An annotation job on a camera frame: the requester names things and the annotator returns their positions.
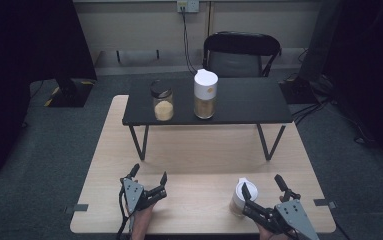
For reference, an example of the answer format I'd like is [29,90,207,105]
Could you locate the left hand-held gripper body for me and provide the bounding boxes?
[120,177,169,215]

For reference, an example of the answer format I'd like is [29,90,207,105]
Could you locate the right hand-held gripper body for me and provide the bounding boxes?
[242,189,321,240]

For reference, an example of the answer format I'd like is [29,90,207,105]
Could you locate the squat white-lidded seasoning bottle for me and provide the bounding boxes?
[229,177,259,218]

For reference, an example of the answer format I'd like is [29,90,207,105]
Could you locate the glass jar with black lid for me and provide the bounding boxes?
[150,79,175,122]

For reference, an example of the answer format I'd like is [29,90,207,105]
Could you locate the black raised shelf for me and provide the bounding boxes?
[122,77,294,162]

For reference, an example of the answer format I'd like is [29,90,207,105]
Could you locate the tall white-lidded seasoning bottle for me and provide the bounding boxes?
[193,68,219,120]

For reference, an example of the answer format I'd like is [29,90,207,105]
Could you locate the person's left hand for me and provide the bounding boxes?
[132,203,156,240]

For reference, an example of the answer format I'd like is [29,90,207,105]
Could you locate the person's right hand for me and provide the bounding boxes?
[256,222,291,240]

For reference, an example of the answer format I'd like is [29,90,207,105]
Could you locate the grey tape strip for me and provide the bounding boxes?
[63,203,89,215]
[313,198,337,210]

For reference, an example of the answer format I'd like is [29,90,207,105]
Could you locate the black stand base yellow tape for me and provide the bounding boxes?
[43,78,95,108]

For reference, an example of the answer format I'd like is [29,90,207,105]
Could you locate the black folding chair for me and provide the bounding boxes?
[202,31,283,79]

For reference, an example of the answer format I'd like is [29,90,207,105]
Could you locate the black curtain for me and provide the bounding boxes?
[0,0,98,183]
[322,0,383,174]

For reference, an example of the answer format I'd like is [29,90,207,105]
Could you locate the grey leaning panel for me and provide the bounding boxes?
[298,0,344,83]

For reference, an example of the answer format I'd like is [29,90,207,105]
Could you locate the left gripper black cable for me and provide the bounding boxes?
[115,188,131,240]

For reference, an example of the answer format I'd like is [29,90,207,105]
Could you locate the black floor cables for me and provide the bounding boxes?
[292,94,377,145]

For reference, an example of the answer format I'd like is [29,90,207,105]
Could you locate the black wall power cable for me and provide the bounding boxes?
[180,5,204,78]

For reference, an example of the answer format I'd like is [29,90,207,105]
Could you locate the white wall socket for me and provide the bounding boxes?
[176,0,200,14]

